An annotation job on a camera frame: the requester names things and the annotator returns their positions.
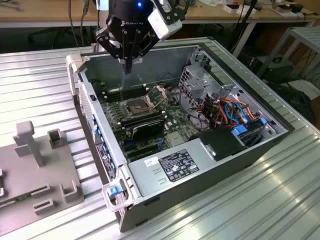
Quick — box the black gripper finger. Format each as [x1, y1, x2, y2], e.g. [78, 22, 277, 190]
[127, 31, 160, 75]
[96, 26, 129, 75]

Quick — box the metal socket cover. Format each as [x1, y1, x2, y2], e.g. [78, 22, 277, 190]
[144, 85, 168, 108]

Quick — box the CPU socket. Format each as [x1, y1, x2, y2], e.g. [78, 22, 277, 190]
[124, 96, 157, 119]

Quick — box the black RAM slot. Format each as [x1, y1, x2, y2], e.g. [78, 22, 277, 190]
[104, 87, 151, 102]
[101, 83, 147, 96]

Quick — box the black office chair base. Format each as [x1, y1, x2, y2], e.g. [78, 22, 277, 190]
[26, 24, 88, 50]

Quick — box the silver drive cage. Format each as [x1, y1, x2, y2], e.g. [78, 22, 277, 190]
[177, 65, 240, 127]

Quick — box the black RAM stick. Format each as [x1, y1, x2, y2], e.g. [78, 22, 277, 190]
[117, 110, 166, 125]

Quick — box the green motherboard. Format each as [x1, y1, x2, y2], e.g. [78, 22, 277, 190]
[96, 79, 201, 163]

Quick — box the black graphics card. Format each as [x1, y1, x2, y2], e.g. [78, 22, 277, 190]
[129, 119, 166, 141]

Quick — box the white box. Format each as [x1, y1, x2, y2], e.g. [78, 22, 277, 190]
[223, 3, 258, 15]

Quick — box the silver chipset heatsink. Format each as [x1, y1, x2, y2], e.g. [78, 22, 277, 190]
[165, 131, 188, 148]

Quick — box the black expansion slot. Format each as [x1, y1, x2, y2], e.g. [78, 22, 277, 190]
[122, 139, 163, 152]
[126, 146, 161, 160]

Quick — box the black drive box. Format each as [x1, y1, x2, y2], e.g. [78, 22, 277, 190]
[189, 126, 249, 163]

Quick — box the hard disk in blue carrier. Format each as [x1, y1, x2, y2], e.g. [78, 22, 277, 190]
[231, 117, 270, 149]

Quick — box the silver power supply unit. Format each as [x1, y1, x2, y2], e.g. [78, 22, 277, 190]
[126, 138, 220, 200]

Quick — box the brown cardboard box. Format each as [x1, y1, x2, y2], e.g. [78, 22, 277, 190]
[269, 3, 293, 17]

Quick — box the blue case latch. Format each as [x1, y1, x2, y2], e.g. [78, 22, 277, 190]
[107, 186, 120, 199]

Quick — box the grey parts rack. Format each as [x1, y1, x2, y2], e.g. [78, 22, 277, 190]
[0, 120, 85, 238]

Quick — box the open grey PC case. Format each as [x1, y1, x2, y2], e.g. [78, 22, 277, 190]
[65, 43, 296, 233]

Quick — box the small black box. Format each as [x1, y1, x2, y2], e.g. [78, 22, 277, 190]
[291, 3, 305, 14]

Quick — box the dark side panel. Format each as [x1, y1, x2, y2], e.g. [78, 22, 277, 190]
[264, 80, 316, 123]

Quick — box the green RAM stick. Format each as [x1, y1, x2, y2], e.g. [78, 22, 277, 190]
[0, 193, 35, 209]

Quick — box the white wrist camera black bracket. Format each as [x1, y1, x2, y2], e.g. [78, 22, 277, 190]
[147, 0, 186, 41]

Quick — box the grey case handle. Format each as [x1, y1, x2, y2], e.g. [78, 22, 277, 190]
[65, 55, 87, 97]
[101, 179, 132, 213]

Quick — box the thin cable with silver connector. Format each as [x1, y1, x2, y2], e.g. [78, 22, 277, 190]
[80, 0, 91, 48]

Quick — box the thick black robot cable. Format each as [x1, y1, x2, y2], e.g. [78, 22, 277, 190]
[67, 0, 77, 44]

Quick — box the black wire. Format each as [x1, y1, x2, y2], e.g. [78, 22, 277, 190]
[178, 86, 210, 131]

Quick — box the wooden desk white frame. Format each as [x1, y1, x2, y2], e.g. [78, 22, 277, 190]
[181, 0, 318, 58]
[0, 0, 101, 29]

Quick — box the black hanging cable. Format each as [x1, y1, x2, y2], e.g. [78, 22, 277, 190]
[228, 0, 260, 52]

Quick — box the blue wire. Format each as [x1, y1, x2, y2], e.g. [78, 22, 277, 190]
[224, 99, 251, 125]

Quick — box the black device with handle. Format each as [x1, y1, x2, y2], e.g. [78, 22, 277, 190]
[250, 55, 295, 84]

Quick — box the silver metal frame table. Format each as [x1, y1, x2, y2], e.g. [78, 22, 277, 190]
[256, 26, 320, 79]

